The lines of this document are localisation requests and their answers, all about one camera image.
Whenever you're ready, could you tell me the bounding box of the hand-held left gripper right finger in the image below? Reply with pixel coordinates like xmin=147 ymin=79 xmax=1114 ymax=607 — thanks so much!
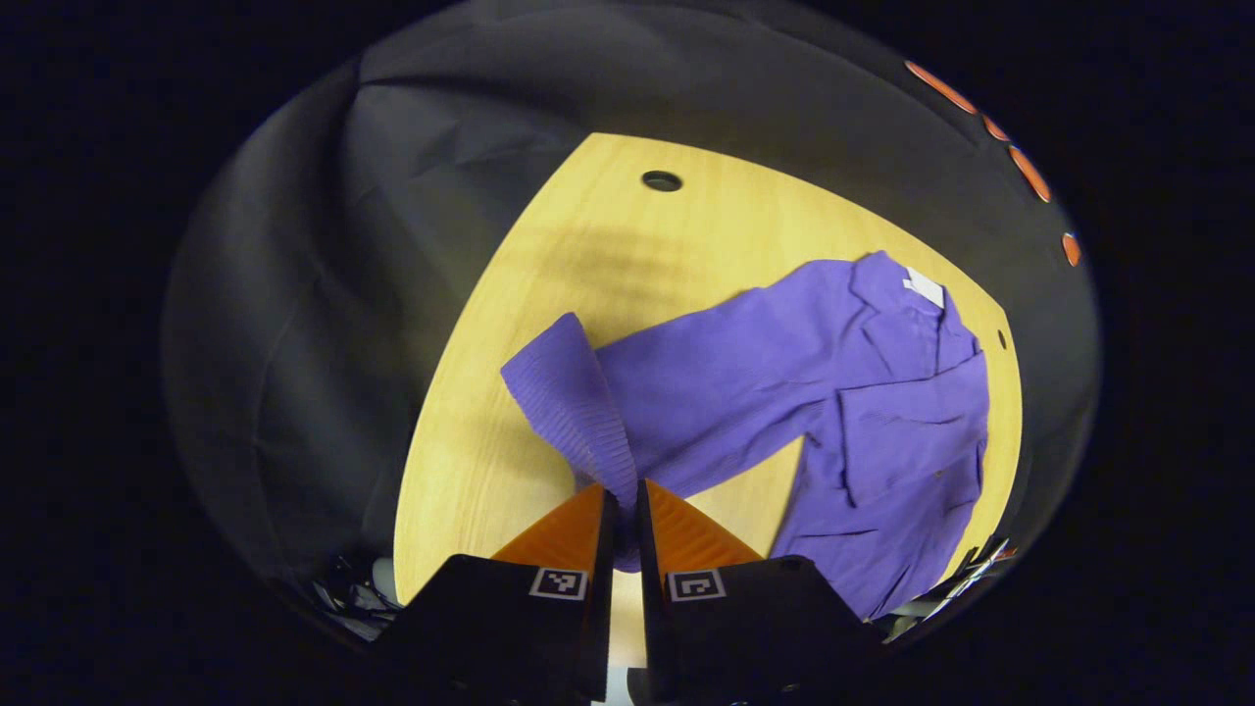
xmin=635 ymin=479 xmax=883 ymax=706

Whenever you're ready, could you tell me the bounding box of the grey cable bundle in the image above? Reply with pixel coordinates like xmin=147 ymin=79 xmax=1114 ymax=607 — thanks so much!
xmin=882 ymin=534 xmax=1021 ymax=638

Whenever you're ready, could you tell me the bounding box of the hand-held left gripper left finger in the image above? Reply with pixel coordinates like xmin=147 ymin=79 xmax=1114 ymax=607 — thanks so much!
xmin=377 ymin=482 xmax=619 ymax=706

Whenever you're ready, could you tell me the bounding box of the purple button shirt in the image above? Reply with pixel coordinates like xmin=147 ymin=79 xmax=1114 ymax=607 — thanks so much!
xmin=500 ymin=250 xmax=991 ymax=621

